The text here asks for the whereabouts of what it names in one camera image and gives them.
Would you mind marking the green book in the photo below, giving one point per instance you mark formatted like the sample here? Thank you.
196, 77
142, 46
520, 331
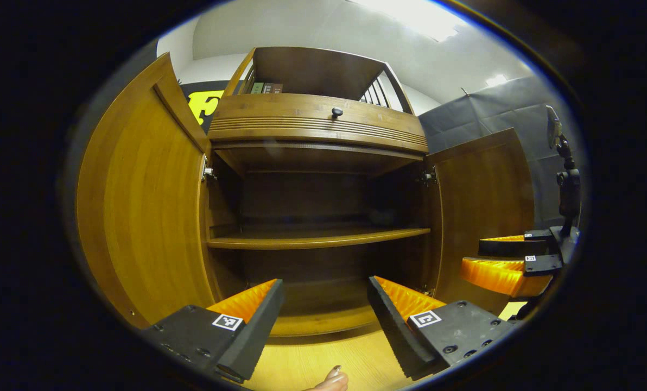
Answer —
257, 88

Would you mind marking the small ceiling light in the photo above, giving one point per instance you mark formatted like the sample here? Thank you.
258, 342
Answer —
496, 80

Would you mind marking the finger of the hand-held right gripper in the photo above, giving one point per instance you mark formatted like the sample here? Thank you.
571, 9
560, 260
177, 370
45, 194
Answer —
511, 248
543, 265

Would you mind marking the wooden double-door shoe cabinet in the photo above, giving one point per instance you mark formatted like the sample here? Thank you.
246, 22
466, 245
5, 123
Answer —
312, 70

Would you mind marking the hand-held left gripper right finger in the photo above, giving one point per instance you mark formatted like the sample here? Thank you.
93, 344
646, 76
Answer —
394, 336

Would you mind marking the wooden cabinet drawer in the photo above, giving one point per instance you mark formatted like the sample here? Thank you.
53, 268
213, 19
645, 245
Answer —
280, 111

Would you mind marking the wooden shoe cabinet door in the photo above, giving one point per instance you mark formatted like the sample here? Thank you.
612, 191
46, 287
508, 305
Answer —
139, 206
481, 190

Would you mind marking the dark brown book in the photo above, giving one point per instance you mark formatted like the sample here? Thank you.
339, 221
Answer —
267, 88

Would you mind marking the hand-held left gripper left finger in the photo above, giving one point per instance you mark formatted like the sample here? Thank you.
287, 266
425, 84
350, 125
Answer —
258, 331

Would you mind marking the grey backdrop cloth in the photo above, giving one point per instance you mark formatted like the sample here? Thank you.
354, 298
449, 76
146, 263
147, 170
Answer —
497, 108

